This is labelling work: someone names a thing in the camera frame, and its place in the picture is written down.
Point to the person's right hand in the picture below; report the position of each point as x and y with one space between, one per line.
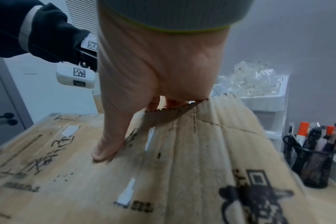
157 65

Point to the brown printed cardboard box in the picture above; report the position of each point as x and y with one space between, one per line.
184 166

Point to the person's left forearm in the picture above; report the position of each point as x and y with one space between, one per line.
37 30

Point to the person's right forearm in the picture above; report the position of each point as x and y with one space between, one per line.
173 11

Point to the white slatted air conditioner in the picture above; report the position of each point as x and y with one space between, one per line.
82 15

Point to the pile of clear plastic packets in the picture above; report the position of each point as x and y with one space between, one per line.
251 81

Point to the white plastic storage cart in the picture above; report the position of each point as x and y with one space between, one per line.
267 105

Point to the grey door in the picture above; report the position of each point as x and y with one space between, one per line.
4 96

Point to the bunch of pens and markers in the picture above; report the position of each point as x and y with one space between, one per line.
313 135

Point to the black mesh pen holder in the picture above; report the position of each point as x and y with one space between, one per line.
314 166

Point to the white wrist camera with markers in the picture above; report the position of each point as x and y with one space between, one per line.
73 75

